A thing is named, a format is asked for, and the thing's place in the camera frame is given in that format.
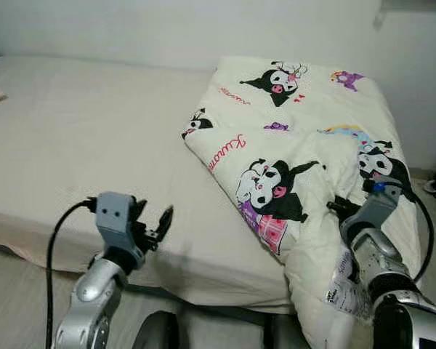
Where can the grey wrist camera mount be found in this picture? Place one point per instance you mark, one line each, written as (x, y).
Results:
(374, 211)
(115, 218)

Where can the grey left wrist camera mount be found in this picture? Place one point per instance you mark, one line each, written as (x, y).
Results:
(115, 218)

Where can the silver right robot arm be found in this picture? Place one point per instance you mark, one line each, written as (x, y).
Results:
(378, 254)

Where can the mattress with cream sheet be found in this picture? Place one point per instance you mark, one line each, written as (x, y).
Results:
(94, 131)

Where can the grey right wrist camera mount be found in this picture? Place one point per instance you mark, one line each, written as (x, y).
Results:
(374, 211)

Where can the robot left leg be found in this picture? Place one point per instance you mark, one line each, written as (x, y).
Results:
(156, 334)

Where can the cream cartoon print blanket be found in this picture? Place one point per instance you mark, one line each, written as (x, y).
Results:
(291, 123)

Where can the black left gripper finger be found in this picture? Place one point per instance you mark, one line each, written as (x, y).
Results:
(140, 207)
(165, 222)

